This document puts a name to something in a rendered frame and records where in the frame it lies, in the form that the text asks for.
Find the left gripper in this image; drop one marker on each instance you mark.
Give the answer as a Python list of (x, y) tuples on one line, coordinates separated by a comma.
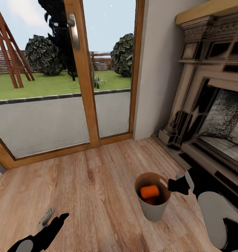
[(52, 230)]

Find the countertop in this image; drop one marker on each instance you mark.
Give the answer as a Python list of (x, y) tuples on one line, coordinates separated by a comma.
[(212, 7)]

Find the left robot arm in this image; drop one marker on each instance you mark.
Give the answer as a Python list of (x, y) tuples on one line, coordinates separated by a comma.
[(45, 234)]

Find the wood fireplace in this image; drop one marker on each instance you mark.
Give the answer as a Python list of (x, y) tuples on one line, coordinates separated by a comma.
[(202, 130)]

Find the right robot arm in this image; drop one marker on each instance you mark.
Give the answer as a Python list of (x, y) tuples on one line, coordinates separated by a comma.
[(221, 221)]

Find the door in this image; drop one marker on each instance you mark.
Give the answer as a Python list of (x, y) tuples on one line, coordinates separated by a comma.
[(68, 76)]

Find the trash can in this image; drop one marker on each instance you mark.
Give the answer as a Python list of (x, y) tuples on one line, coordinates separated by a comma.
[(153, 213)]

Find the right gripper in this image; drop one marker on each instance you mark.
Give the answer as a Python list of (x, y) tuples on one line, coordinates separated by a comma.
[(175, 185)]

